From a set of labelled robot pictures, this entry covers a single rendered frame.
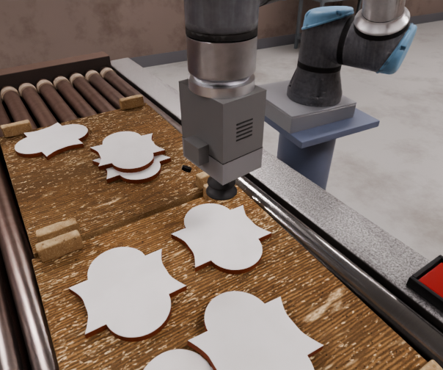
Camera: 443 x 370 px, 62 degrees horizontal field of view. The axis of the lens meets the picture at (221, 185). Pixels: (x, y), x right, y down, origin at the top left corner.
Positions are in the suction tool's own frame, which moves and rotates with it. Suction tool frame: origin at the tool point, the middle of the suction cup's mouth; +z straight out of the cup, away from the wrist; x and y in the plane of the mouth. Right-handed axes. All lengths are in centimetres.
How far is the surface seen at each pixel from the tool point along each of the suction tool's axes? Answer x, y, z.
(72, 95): 4, -72, 11
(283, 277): 1.9, 11.2, 9.0
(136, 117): 9.4, -44.9, 9.0
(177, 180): 2.8, -16.7, 9.0
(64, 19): 88, -342, 48
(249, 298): -4.8, 11.5, 7.6
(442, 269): 20.9, 23.9, 9.7
